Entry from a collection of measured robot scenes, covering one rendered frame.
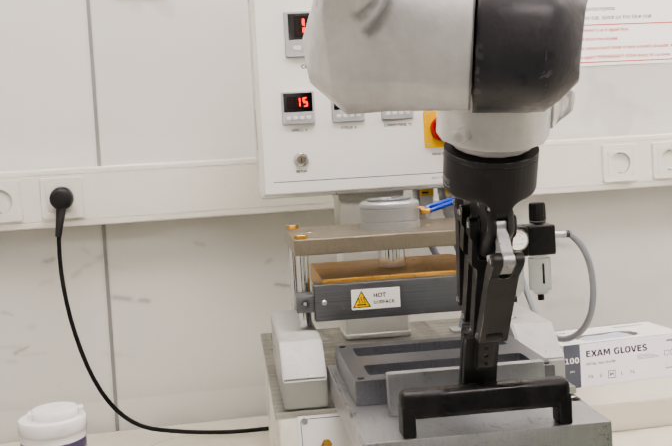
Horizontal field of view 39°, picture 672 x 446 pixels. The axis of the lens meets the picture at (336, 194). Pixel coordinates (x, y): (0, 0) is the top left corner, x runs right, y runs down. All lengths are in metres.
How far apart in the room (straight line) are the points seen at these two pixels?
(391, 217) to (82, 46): 0.71
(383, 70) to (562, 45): 0.11
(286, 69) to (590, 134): 0.71
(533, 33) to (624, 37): 1.30
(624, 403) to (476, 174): 0.90
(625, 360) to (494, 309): 0.93
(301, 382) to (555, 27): 0.59
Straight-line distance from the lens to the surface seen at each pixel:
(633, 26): 1.91
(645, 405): 1.60
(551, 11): 0.60
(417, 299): 1.17
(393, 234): 1.16
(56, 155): 1.69
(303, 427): 1.08
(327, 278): 1.17
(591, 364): 1.66
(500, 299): 0.77
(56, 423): 1.29
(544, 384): 0.85
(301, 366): 1.08
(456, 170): 0.74
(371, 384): 0.93
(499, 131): 0.71
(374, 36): 0.59
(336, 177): 1.37
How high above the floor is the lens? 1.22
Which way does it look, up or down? 3 degrees down
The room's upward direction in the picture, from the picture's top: 3 degrees counter-clockwise
